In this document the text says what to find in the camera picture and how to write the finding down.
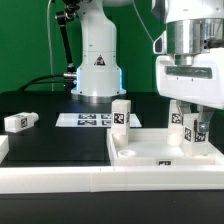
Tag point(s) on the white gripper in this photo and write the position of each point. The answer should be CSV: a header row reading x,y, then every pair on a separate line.
x,y
202,84

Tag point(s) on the white square tabletop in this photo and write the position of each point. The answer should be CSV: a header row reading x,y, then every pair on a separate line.
x,y
148,147

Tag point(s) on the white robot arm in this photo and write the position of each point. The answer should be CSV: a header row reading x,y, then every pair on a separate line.
x,y
190,53

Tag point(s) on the white obstacle fence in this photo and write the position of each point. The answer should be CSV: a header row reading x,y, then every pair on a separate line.
x,y
110,178

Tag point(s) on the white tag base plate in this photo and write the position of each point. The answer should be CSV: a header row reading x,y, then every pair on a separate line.
x,y
91,120

